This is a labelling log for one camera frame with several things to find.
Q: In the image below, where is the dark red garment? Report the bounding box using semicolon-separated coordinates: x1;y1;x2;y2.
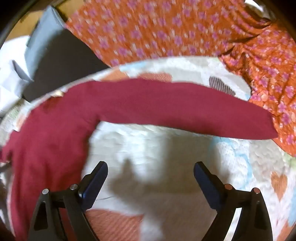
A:
0;78;278;241

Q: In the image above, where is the white paper bag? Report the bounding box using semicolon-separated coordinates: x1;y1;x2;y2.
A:
0;37;31;116

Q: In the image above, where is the orange floral blanket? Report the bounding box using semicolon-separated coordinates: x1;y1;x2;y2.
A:
65;0;296;157

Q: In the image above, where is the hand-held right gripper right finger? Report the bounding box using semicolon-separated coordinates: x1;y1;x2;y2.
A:
193;161;274;241

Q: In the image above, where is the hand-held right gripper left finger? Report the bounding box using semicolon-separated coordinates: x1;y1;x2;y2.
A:
28;161;109;241

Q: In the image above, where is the white heart-print quilt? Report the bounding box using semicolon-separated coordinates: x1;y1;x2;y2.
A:
0;56;296;241

